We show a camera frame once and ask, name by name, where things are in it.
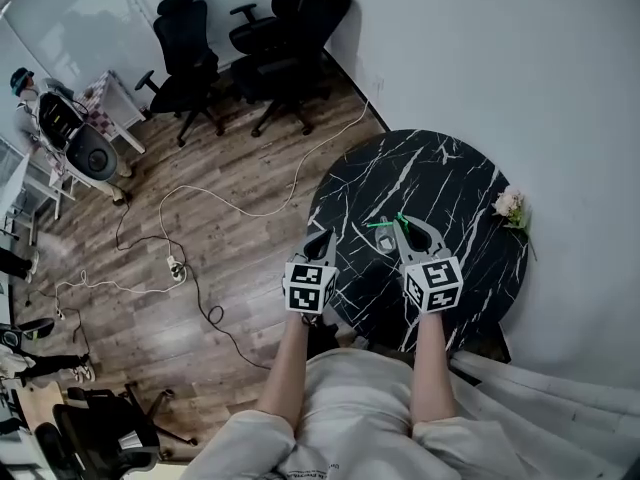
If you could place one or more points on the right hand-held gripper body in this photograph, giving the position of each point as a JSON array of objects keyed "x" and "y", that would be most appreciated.
[{"x": 432, "y": 283}]

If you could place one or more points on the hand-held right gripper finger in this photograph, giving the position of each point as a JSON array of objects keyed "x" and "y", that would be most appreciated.
[
  {"x": 430, "y": 233},
  {"x": 401, "y": 245}
]

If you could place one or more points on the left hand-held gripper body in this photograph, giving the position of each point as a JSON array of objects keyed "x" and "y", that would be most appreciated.
[{"x": 302, "y": 288}]

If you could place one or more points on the green star stick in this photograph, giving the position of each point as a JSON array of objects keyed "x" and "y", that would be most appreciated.
[{"x": 380, "y": 224}]

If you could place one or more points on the person's right forearm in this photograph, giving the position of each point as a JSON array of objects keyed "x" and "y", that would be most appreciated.
[{"x": 432, "y": 368}]

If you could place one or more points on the person's left forearm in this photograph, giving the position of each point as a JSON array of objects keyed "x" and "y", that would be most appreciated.
[{"x": 285, "y": 373}]

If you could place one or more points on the pale flower bouquet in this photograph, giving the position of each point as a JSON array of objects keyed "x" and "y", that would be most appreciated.
[{"x": 510, "y": 205}]

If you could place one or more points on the white power strip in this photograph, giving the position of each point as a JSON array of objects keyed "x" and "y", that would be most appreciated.
[{"x": 175, "y": 268}]

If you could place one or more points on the person's light sweatshirt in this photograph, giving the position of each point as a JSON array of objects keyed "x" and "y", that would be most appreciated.
[{"x": 350, "y": 418}]

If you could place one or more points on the white cloth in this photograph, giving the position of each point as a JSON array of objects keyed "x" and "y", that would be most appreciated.
[{"x": 550, "y": 398}]

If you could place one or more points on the black office chair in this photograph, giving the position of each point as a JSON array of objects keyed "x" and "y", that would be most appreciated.
[
  {"x": 295, "y": 53},
  {"x": 100, "y": 433},
  {"x": 185, "y": 63}
]

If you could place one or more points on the white table with checkered cloth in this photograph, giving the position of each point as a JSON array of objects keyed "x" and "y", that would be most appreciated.
[{"x": 112, "y": 103}]

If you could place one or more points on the wooden board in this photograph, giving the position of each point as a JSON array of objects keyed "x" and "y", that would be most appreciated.
[{"x": 42, "y": 405}]

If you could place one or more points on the white desk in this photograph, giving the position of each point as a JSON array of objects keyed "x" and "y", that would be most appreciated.
[{"x": 25, "y": 188}]

